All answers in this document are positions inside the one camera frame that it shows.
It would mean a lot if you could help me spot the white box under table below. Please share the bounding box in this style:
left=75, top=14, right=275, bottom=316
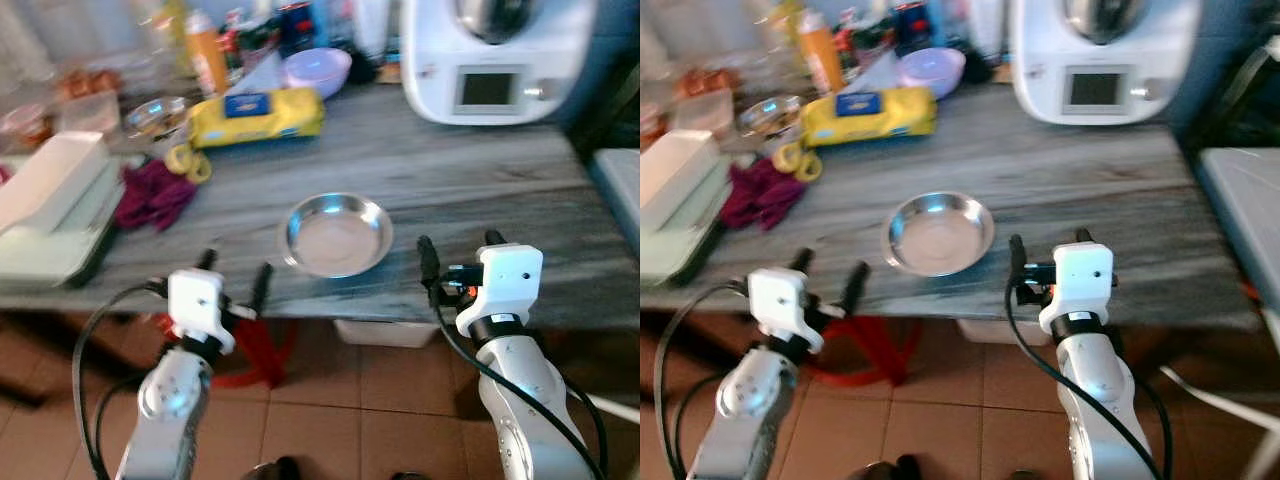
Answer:
left=332, top=318, right=442, bottom=350
left=956, top=318, right=1042, bottom=347

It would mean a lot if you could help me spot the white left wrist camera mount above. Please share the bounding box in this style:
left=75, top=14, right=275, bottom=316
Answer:
left=167, top=268, right=237, bottom=353
left=747, top=268, right=824, bottom=354

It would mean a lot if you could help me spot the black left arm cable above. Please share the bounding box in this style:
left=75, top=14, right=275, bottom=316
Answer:
left=653, top=281, right=751, bottom=480
left=71, top=280, right=169, bottom=480

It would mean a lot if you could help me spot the black robot foot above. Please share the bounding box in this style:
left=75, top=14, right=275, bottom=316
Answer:
left=858, top=454, right=923, bottom=480
left=243, top=455, right=302, bottom=480

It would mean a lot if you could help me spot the purple cloth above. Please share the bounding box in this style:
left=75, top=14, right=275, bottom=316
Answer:
left=719, top=157, right=810, bottom=232
left=112, top=157, right=200, bottom=234

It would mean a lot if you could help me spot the white kitchen cooking machine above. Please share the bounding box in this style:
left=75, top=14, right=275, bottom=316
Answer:
left=399, top=0, right=599, bottom=127
left=1009, top=0, right=1202, bottom=127

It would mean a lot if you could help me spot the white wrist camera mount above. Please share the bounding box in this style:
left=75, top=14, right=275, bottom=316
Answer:
left=747, top=268, right=824, bottom=354
left=455, top=243, right=545, bottom=337
left=167, top=268, right=237, bottom=353
left=1038, top=242, right=1116, bottom=337

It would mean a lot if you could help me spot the grey side table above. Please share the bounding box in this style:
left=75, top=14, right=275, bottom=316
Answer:
left=587, top=147, right=641, bottom=239
left=1194, top=147, right=1280, bottom=313

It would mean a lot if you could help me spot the round steel bowl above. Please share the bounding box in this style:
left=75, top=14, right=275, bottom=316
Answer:
left=278, top=192, right=396, bottom=280
left=881, top=191, right=997, bottom=279

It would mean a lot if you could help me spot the red stool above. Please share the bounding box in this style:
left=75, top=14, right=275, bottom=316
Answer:
left=150, top=314, right=298, bottom=391
left=803, top=314, right=928, bottom=388

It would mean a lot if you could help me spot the white flat box appliance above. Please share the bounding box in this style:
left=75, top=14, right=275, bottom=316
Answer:
left=0, top=130, right=127, bottom=292
left=640, top=129, right=737, bottom=287

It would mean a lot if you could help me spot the lilac plastic bowl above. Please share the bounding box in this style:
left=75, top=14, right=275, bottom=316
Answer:
left=896, top=47, right=968, bottom=100
left=282, top=47, right=354, bottom=100

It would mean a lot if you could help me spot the white bar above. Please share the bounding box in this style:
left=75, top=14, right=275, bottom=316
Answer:
left=1158, top=364, right=1280, bottom=433

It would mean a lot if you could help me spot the dark blue can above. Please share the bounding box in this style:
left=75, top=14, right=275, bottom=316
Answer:
left=893, top=0, right=934, bottom=57
left=276, top=0, right=318, bottom=57

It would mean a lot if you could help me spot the small glass bowl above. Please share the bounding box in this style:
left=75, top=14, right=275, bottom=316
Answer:
left=124, top=96, right=192, bottom=142
left=737, top=95, right=804, bottom=140

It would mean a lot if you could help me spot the clear plastic container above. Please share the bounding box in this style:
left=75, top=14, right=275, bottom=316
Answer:
left=54, top=91, right=122, bottom=137
left=667, top=89, right=737, bottom=136

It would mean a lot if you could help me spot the yellow package with blue label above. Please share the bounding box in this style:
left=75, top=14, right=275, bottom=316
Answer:
left=799, top=86, right=939, bottom=149
left=187, top=86, right=327, bottom=150

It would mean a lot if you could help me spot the orange bottle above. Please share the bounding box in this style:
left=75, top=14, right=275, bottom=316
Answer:
left=184, top=9, right=232, bottom=97
left=796, top=9, right=847, bottom=97

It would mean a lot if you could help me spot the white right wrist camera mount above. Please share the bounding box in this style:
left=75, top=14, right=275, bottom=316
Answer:
left=1038, top=242, right=1116, bottom=337
left=455, top=243, right=545, bottom=337

